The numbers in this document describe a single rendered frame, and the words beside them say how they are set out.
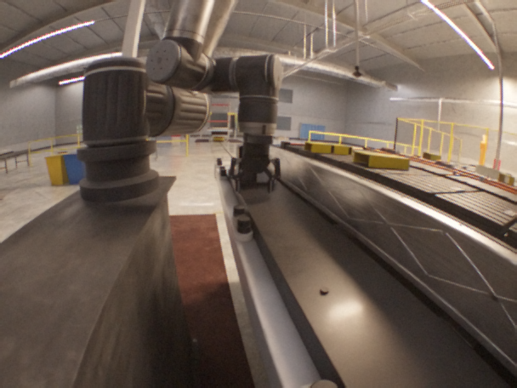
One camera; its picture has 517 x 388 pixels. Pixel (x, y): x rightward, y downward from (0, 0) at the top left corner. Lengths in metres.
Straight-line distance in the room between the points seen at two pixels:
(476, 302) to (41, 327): 0.47
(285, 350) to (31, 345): 0.27
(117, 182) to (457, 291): 0.67
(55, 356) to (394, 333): 0.34
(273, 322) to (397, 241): 0.22
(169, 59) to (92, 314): 0.46
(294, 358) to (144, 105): 0.60
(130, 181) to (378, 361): 0.58
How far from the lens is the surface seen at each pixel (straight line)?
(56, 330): 0.26
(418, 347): 0.29
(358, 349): 0.25
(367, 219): 0.41
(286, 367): 0.27
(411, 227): 0.34
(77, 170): 5.28
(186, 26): 0.55
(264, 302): 0.33
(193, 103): 0.78
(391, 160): 0.61
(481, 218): 0.36
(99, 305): 0.26
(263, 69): 0.58
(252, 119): 0.57
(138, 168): 0.60
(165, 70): 0.51
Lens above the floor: 1.07
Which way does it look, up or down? 17 degrees down
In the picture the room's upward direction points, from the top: 3 degrees clockwise
